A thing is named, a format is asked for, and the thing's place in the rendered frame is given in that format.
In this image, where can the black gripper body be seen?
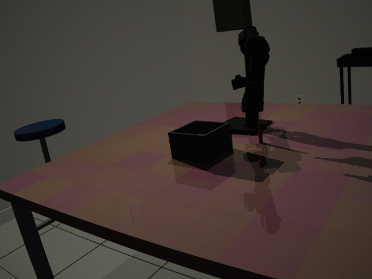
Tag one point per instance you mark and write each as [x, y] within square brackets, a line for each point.
[256, 83]

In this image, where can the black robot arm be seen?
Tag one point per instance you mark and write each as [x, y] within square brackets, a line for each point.
[255, 50]

